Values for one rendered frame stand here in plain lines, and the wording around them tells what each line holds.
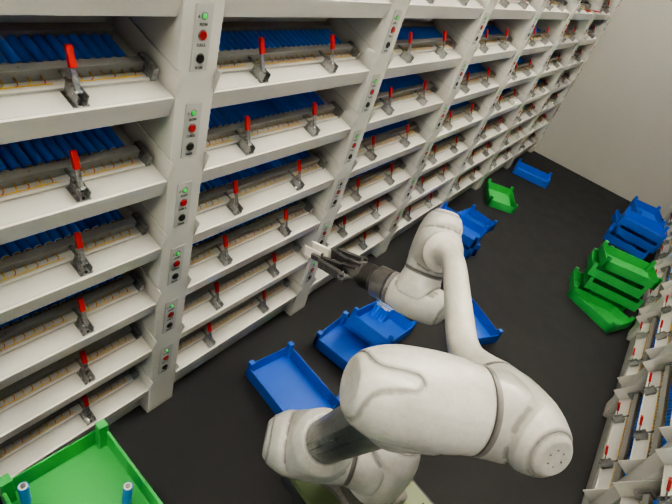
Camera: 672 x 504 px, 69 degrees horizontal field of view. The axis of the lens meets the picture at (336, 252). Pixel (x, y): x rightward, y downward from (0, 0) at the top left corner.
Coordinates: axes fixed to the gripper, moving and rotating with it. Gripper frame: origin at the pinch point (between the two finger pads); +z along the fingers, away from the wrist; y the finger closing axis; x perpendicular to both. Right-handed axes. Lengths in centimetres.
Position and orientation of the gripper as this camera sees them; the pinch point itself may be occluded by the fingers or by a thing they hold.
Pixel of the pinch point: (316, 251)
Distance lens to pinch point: 141.4
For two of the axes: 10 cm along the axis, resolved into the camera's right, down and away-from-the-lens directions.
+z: -8.0, -3.8, 4.7
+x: 1.1, -8.6, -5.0
